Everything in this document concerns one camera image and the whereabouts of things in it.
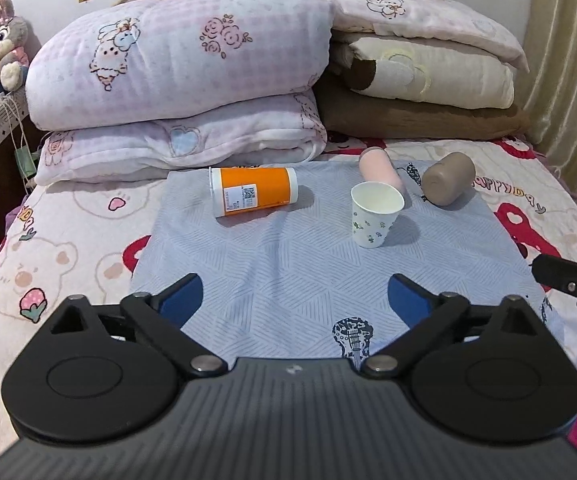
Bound grey plush rabbit toy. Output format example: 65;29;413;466
0;0;30;92

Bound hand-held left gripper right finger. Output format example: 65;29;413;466
360;273;544;379

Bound pink checked quilt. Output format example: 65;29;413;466
35;91;329;186
25;0;335;132

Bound white cable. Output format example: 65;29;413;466
2;94;28;161

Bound cream folded blanket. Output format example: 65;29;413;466
331;36;516;110

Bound beige curtain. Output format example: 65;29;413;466
520;0;577;221

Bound blue-grey patterned cloth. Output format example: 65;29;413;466
131;159;550;362

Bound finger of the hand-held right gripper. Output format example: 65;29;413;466
531;254;577;340

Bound green hanging pouch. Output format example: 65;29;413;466
14;146;38;182

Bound white floral paper cup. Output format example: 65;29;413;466
351;182;405;249

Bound pink cup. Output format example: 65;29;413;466
359;146;408;195

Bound folded pink cream brown quilts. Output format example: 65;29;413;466
296;0;528;74

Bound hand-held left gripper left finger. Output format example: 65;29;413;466
43;273;228;379

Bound orange cup with white lid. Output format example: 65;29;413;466
209;166;298;219

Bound brown cup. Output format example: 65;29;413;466
421;152;476;207

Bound brown folded blanket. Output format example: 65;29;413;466
316;79;533;142

